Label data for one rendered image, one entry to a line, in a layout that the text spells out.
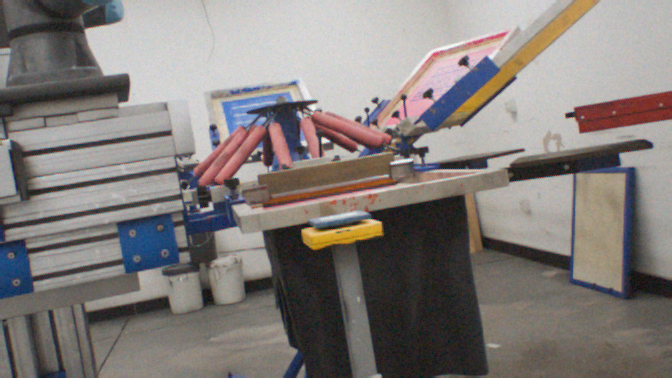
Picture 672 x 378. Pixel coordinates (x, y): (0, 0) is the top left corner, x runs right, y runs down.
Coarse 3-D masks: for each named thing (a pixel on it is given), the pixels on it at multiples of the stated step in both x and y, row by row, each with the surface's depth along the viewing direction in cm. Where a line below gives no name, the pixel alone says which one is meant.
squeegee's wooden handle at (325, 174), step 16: (352, 160) 206; (368, 160) 207; (384, 160) 208; (272, 176) 202; (288, 176) 203; (304, 176) 204; (320, 176) 205; (336, 176) 205; (352, 176) 206; (368, 176) 207; (272, 192) 202
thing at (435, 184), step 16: (416, 176) 207; (432, 176) 192; (448, 176) 179; (464, 176) 151; (480, 176) 151; (496, 176) 152; (368, 192) 149; (384, 192) 148; (400, 192) 148; (416, 192) 149; (432, 192) 149; (448, 192) 150; (464, 192) 151; (240, 208) 168; (288, 208) 144; (304, 208) 145; (320, 208) 145; (336, 208) 146; (352, 208) 146; (368, 208) 147; (384, 208) 148; (240, 224) 143; (256, 224) 143; (272, 224) 144; (288, 224) 144
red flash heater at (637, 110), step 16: (640, 96) 222; (656, 96) 221; (576, 112) 229; (592, 112) 227; (608, 112) 226; (624, 112) 224; (640, 112) 223; (656, 112) 222; (592, 128) 228; (608, 128) 227
